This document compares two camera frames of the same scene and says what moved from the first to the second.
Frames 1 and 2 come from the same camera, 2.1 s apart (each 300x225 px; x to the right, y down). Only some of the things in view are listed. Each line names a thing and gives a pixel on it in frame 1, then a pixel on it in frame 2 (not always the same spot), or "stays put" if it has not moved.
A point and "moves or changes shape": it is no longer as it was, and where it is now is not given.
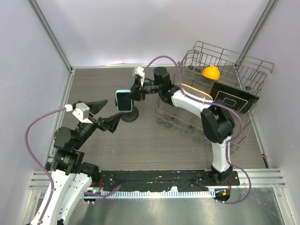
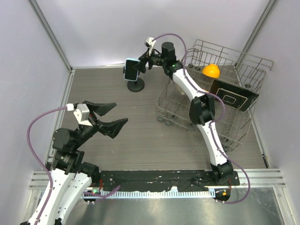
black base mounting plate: [168, 181] stays put
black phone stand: [130, 116] moves or changes shape
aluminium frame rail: [262, 178] stays put
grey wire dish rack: [214, 92] stays put
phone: [123, 105] -> [131, 73]
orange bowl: [212, 72] stays put
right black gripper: [138, 93] -> [145, 57]
